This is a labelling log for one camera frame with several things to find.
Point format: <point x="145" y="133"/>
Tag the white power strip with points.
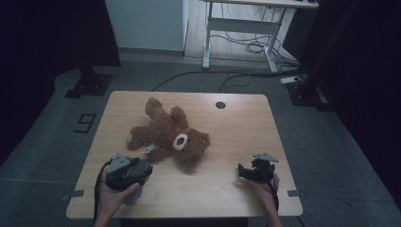
<point x="290" y="79"/>

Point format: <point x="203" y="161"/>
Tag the white metal frame desk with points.
<point x="239" y="25"/>

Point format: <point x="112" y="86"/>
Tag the grey tape strip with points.
<point x="73" y="195"/>
<point x="296" y="193"/>

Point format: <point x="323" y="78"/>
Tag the person's right hand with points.
<point x="263" y="190"/>

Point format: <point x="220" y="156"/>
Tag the person's left hand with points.
<point x="110" y="198"/>

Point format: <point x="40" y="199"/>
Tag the black stand base plate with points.
<point x="90" y="83"/>
<point x="310" y="94"/>

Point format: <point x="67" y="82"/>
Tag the brown teddy bear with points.
<point x="167" y="132"/>

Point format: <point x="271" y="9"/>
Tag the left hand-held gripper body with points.
<point x="121" y="176"/>

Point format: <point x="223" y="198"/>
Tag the black floor tape mark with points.
<point x="85" y="123"/>

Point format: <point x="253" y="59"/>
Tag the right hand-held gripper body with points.
<point x="263" y="170"/>

